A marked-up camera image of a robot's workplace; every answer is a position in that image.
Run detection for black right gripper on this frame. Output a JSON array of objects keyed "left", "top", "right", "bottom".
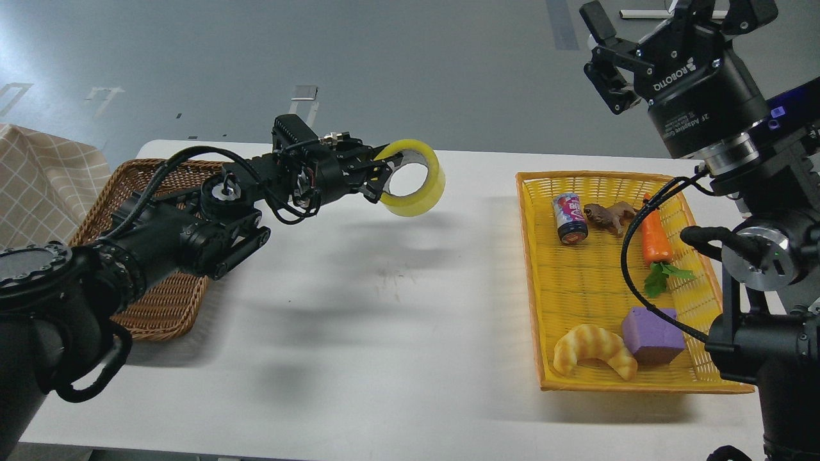
[{"left": 579, "top": 0, "right": 780, "bottom": 161}]

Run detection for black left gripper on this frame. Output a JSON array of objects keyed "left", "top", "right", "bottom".
[{"left": 291, "top": 138, "right": 405, "bottom": 208}]

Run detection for yellow tape roll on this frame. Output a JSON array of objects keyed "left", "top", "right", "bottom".
[{"left": 374, "top": 139, "right": 446, "bottom": 218}]

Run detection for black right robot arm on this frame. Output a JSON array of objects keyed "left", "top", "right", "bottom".
[{"left": 580, "top": 1, "right": 819, "bottom": 460}]

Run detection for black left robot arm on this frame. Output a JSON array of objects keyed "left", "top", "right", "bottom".
[{"left": 2, "top": 138, "right": 408, "bottom": 458}]

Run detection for white floor fixture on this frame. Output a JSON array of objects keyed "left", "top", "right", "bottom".
[{"left": 619, "top": 9, "right": 673, "bottom": 20}]

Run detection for brown toy animal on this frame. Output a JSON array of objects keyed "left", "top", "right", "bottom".
[{"left": 582, "top": 201, "right": 639, "bottom": 238}]

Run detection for orange toy carrot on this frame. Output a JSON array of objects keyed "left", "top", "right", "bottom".
[{"left": 641, "top": 210, "right": 695, "bottom": 298}]

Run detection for small soda can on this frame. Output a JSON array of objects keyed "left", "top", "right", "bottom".
[{"left": 553, "top": 193, "right": 589, "bottom": 245}]

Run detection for brown wicker basket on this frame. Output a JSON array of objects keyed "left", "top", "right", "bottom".
[{"left": 70, "top": 159, "right": 222, "bottom": 341}]

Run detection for yellow plastic basket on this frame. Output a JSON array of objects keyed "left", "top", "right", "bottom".
[{"left": 516, "top": 170, "right": 756, "bottom": 394}]

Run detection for toy croissant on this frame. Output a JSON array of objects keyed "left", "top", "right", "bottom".
[{"left": 553, "top": 324, "right": 638, "bottom": 380}]

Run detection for purple foam block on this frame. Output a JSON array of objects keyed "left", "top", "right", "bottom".
[{"left": 621, "top": 307, "right": 686, "bottom": 366}]

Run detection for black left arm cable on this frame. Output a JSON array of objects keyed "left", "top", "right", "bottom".
[{"left": 115, "top": 146, "right": 308, "bottom": 239}]

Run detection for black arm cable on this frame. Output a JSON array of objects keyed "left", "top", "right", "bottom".
[
  {"left": 115, "top": 146, "right": 308, "bottom": 239},
  {"left": 620, "top": 166, "right": 710, "bottom": 343}
]

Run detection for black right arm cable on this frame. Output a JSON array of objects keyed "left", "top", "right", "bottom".
[{"left": 620, "top": 166, "right": 710, "bottom": 343}]

